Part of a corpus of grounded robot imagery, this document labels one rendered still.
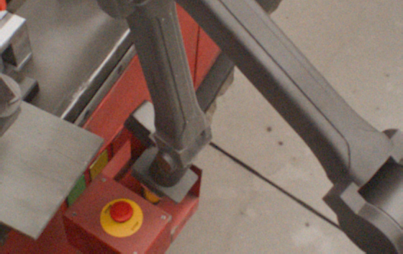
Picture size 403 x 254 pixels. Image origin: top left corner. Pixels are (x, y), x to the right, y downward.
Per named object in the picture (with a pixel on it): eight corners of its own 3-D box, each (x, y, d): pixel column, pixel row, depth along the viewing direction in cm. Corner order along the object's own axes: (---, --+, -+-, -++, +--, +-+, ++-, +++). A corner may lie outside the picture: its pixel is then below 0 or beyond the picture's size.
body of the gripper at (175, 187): (150, 144, 126) (160, 127, 120) (196, 180, 126) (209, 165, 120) (129, 170, 123) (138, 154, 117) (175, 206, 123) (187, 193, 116)
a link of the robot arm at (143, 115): (173, 167, 106) (211, 129, 109) (118, 114, 107) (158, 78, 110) (163, 185, 117) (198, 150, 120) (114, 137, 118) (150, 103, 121)
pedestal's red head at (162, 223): (137, 290, 127) (135, 248, 112) (66, 243, 131) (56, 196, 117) (198, 208, 137) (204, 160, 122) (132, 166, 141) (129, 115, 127)
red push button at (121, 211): (124, 234, 121) (123, 224, 118) (105, 221, 122) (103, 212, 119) (137, 216, 123) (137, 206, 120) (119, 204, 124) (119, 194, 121)
